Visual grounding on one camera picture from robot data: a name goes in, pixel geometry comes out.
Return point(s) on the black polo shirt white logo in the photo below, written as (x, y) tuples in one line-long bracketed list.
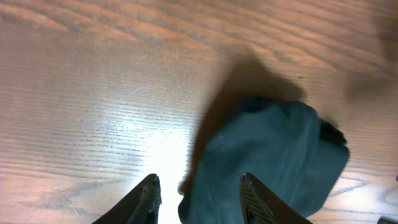
[(287, 146)]

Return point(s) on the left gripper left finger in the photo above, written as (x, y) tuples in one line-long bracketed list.
[(140, 206)]

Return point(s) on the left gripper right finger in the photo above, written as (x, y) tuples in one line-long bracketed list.
[(260, 205)]

